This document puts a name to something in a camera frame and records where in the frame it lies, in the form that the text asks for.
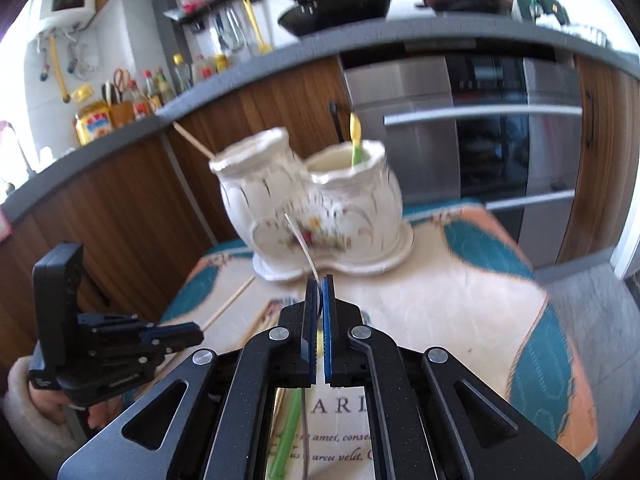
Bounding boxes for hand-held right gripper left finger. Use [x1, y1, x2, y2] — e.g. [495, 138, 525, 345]
[57, 276, 322, 480]

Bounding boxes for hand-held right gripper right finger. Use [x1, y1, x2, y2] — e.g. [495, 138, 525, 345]
[323, 274, 586, 480]

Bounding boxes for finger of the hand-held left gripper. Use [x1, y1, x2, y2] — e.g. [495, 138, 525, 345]
[144, 333, 207, 357]
[141, 323, 205, 339]

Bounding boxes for slim metal spoon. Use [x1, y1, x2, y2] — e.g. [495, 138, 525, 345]
[284, 213, 323, 480]

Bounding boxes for white ceramic double utensil holder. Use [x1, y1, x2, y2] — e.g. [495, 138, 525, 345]
[209, 127, 414, 282]

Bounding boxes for person's left forearm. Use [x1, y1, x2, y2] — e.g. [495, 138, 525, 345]
[2, 357, 96, 466]

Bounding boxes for person's left hand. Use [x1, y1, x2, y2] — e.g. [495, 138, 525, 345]
[86, 395, 125, 430]

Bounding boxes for printed orange teal tablecloth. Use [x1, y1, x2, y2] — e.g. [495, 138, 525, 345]
[159, 202, 599, 480]

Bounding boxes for yellow oil bottle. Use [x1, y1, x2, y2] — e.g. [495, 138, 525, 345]
[74, 99, 112, 147]

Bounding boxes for wooden knife block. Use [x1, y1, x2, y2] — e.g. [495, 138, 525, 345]
[102, 68, 136, 129]

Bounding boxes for red-cap sauce bottle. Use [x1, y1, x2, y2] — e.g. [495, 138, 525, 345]
[142, 70, 162, 111]
[126, 80, 151, 120]

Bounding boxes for green-label sauce bottle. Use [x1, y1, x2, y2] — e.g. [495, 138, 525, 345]
[154, 66, 176, 106]

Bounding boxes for stainless steel oven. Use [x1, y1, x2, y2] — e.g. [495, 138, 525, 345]
[342, 54, 587, 267]

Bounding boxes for water pipes with valves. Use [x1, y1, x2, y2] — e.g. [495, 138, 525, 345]
[35, 30, 99, 82]

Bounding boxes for clear bottle with yellow cap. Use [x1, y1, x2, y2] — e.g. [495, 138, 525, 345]
[172, 53, 194, 94]

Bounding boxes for large soy sauce jug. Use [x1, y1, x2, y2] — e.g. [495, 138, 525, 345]
[192, 54, 216, 84]

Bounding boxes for white water heater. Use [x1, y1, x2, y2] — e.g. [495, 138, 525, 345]
[36, 0, 99, 32]

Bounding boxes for grey vertical pipe column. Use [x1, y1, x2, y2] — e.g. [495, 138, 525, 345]
[152, 0, 191, 84]

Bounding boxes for yellow hanging spatula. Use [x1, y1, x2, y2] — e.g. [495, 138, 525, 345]
[242, 0, 272, 56]

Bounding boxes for hanging metal ladle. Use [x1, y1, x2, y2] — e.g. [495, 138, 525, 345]
[212, 6, 249, 52]

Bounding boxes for grey kitchen countertop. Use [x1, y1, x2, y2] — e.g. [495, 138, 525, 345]
[0, 14, 640, 226]

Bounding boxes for narrow wooden base cabinet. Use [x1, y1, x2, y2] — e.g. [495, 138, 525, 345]
[554, 54, 640, 267]

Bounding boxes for dark green appliance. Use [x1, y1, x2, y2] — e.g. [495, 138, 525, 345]
[517, 0, 569, 25]

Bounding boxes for white dish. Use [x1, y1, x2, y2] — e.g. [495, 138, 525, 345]
[565, 22, 609, 47]

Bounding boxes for yellow gas hose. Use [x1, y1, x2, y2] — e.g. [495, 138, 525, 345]
[49, 35, 72, 105]

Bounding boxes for black wok with wooden handle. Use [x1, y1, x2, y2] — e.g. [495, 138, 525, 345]
[256, 0, 394, 37]

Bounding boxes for black wall spice rack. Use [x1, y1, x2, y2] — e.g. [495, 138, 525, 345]
[165, 0, 262, 25]

